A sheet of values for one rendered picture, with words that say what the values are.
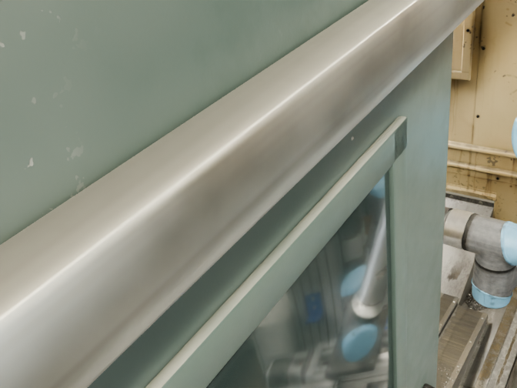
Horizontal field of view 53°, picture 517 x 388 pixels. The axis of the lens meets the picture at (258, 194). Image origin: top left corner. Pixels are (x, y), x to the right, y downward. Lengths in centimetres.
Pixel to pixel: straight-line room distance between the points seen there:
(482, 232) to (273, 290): 83
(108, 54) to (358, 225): 22
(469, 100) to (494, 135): 15
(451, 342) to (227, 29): 168
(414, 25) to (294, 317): 17
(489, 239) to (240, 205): 90
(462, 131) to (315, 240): 178
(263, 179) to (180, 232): 4
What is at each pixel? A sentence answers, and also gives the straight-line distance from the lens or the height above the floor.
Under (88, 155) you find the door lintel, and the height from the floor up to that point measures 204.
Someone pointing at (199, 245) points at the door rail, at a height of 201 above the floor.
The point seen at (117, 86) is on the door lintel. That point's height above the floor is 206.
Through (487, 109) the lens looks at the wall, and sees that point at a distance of 199.
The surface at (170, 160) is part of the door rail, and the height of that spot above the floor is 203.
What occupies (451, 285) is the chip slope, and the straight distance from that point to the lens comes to 203.
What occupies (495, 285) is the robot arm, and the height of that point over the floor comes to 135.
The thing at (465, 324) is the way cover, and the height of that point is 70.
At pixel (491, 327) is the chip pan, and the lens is 198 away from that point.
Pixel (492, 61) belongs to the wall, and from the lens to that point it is 192.
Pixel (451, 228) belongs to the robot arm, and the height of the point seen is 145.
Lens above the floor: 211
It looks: 33 degrees down
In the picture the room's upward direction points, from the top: 11 degrees counter-clockwise
